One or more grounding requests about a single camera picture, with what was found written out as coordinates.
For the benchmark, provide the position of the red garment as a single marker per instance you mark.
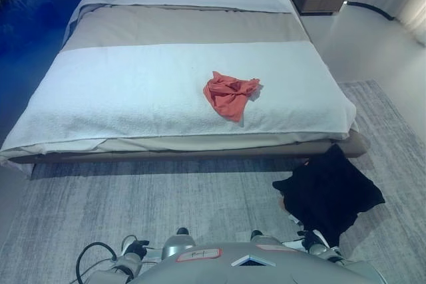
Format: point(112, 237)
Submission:
point(226, 97)

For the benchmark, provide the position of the silver right robot leg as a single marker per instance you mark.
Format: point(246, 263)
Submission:
point(264, 239)

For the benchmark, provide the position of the silver robot leg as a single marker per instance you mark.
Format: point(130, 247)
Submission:
point(178, 245)
point(264, 239)

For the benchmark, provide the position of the silver robot torso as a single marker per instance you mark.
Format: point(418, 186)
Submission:
point(233, 270)

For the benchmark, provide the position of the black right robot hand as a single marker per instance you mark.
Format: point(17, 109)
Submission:
point(313, 239)

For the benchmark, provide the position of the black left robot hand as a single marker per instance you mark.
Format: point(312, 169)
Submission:
point(137, 247)

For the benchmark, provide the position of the black cloth on floor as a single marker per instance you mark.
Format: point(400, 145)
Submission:
point(326, 191)

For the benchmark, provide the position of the silver left robot leg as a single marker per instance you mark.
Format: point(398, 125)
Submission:
point(178, 245)

